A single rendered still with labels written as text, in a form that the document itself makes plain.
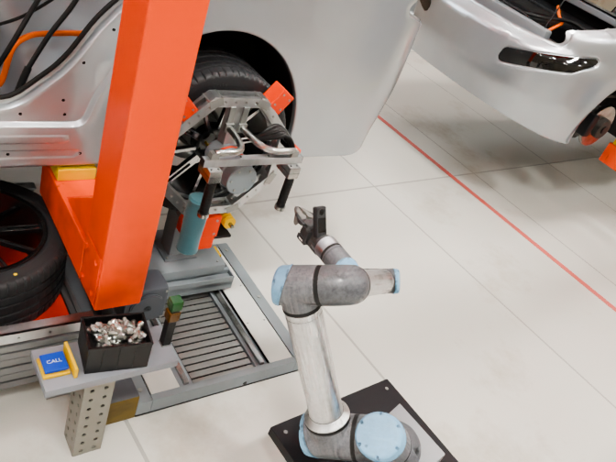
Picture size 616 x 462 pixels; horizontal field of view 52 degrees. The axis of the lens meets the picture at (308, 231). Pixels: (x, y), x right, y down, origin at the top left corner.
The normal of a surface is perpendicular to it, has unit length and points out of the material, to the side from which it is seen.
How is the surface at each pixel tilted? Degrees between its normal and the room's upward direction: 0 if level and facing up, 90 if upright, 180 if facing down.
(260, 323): 0
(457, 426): 0
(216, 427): 0
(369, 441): 40
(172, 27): 90
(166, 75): 90
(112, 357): 90
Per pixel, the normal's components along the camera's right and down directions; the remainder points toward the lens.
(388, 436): -0.20, -0.45
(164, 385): 0.31, -0.78
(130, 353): 0.40, 0.62
